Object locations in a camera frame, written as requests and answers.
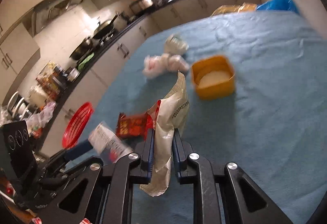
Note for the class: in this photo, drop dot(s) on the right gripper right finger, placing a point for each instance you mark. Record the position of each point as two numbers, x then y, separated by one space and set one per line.
222 193

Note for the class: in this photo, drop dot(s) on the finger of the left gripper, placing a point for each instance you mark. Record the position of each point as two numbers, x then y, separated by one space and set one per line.
71 170
78 150

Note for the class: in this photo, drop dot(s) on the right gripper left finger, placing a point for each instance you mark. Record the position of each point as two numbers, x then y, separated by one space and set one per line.
102 194

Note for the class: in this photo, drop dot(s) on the white barcode medicine box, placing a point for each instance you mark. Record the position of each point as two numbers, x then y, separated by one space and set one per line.
105 142

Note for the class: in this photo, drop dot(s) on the red snack wrapper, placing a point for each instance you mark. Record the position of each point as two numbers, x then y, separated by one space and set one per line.
137 124

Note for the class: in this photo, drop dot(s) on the white green printed bag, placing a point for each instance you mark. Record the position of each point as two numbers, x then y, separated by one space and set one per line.
166 115

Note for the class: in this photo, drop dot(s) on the white red plastic bag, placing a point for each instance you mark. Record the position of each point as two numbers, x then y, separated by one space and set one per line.
155 66

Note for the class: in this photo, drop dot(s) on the yellow plastic container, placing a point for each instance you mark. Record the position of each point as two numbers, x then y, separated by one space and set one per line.
213 77

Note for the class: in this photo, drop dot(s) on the lower kitchen cabinets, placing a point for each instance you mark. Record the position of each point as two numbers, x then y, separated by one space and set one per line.
107 63

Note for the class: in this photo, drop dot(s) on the red plastic basket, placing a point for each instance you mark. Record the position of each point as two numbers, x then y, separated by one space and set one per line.
76 125

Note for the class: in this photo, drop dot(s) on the plastic bags on counter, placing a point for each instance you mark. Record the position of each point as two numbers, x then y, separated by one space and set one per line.
40 120

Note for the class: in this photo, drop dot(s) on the white dish rack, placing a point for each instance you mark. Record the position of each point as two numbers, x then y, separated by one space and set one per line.
16 106

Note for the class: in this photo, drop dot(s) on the condiment bottles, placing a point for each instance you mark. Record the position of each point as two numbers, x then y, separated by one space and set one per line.
53 81

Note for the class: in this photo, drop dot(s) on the green cloth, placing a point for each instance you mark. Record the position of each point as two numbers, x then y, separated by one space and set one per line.
81 65

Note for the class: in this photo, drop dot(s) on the black wok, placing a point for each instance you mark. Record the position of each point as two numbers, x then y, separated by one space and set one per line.
82 49

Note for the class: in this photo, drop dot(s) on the wok with lid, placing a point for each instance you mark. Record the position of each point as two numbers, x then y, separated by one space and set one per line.
105 28

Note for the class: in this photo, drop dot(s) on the range hood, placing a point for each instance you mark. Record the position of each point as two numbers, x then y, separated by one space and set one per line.
47 11

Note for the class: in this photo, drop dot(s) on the silver rice cooker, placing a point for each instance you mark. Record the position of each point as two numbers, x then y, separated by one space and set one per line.
139 6

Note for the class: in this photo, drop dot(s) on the yellow plastic bag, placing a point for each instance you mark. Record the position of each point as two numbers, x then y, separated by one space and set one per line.
226 9

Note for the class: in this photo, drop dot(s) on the blue plastic bag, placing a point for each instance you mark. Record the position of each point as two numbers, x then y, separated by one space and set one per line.
278 5

